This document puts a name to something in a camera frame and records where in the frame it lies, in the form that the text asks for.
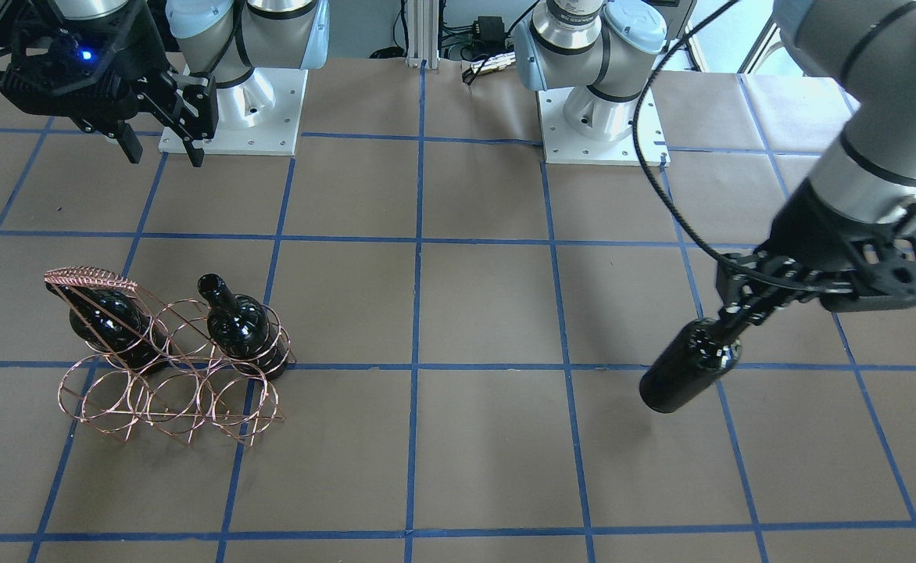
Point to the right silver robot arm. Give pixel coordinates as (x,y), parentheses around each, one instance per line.
(227,40)

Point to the aluminium frame post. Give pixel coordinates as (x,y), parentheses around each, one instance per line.
(422,32)

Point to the dark wine bottle far end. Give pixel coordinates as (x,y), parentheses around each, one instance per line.
(240,326)

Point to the copper wire wine basket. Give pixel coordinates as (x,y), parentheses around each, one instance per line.
(199,389)

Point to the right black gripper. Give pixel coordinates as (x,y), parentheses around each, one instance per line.
(140,48)

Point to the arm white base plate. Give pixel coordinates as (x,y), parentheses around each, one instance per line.
(579,128)
(261,116)

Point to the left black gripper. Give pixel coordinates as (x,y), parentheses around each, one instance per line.
(810,227)

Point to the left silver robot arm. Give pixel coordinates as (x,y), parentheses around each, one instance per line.
(617,49)

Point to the dark wine bottle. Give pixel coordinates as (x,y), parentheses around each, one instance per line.
(113,324)
(701,353)

